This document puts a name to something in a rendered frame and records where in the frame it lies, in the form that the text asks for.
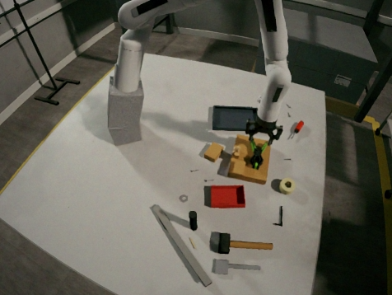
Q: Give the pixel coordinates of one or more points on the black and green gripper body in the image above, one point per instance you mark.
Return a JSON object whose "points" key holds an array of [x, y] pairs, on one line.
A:
{"points": [[258, 122]]}

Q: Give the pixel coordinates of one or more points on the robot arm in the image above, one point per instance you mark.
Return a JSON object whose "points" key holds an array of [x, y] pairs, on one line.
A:
{"points": [[138, 16]]}

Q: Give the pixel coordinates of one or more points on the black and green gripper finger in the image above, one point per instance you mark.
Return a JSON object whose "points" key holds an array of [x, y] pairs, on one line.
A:
{"points": [[276, 136], [248, 124]]}

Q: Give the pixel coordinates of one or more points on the black mallet with wooden handle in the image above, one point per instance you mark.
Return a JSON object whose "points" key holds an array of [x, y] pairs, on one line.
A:
{"points": [[225, 244]]}

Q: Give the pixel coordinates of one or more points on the red open tray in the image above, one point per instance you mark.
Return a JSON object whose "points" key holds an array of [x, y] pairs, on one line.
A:
{"points": [[228, 196]]}

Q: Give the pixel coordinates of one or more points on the pale yellow ring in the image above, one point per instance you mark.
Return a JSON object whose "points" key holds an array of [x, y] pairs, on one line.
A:
{"points": [[284, 189]]}

